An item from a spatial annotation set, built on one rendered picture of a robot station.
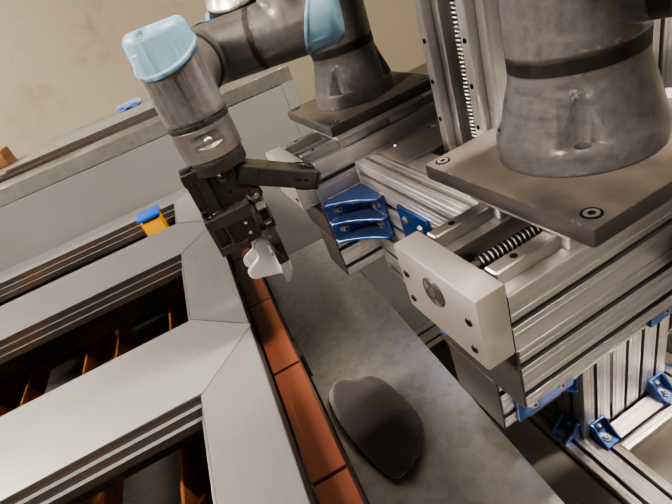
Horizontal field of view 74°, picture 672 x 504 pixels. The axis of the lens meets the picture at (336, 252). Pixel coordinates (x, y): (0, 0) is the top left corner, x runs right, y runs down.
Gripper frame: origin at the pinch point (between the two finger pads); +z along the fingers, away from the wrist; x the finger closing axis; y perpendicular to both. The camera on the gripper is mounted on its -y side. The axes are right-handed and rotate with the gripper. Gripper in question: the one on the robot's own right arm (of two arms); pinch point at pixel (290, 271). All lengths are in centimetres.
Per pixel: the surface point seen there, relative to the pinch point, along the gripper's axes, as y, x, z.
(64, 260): 50, -69, 7
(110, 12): 21, -313, -51
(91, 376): 35.0, -7.6, 5.5
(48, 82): 78, -309, -27
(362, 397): -1.2, 9.8, 20.4
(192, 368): 18.7, 2.8, 5.5
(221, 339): 13.7, -0.3, 5.5
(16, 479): 43.4, 6.5, 5.5
